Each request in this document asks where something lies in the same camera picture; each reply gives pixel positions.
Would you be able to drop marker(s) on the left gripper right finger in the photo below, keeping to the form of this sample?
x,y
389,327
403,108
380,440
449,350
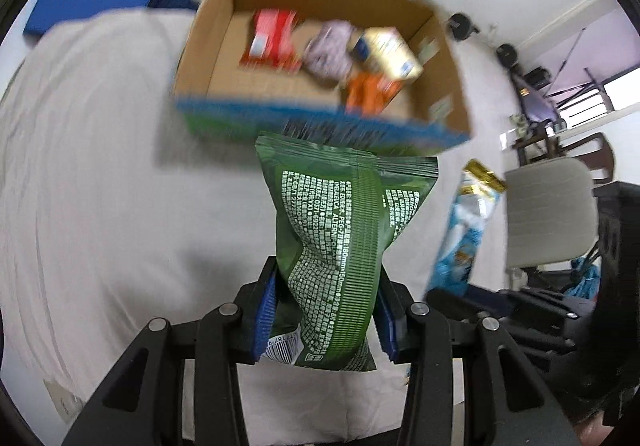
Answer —
x,y
505,401

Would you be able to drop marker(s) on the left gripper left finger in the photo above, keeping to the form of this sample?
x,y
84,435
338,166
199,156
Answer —
x,y
139,402

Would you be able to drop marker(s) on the blue snack bag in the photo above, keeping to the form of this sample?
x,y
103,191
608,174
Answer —
x,y
477,196

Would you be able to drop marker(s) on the green snack bag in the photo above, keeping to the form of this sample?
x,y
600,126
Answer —
x,y
338,210

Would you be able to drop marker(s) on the orange snack bag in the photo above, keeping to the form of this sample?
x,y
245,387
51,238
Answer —
x,y
368,94

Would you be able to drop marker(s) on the yellow tissue pack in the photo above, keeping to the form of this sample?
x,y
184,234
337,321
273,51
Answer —
x,y
384,50

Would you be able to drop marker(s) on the red snack packet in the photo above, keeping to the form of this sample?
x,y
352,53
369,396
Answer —
x,y
271,44

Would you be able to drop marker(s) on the purple cloth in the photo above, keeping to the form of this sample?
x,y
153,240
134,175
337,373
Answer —
x,y
326,56

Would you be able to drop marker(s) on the blue plastic bag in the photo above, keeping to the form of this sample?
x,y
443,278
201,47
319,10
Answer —
x,y
585,279

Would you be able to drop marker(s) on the grey plastic chair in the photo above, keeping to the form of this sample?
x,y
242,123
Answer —
x,y
551,213

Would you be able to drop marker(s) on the grey table cloth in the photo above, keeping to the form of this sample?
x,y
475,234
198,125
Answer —
x,y
112,214

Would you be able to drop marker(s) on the brown wooden chair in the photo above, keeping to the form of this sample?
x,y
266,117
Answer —
x,y
594,151

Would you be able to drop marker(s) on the black speaker box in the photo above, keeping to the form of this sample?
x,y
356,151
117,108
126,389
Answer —
x,y
539,78

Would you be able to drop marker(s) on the small floor barbell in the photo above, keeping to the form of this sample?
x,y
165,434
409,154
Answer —
x,y
461,27

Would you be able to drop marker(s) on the open cardboard box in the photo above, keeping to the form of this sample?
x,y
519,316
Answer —
x,y
220,97

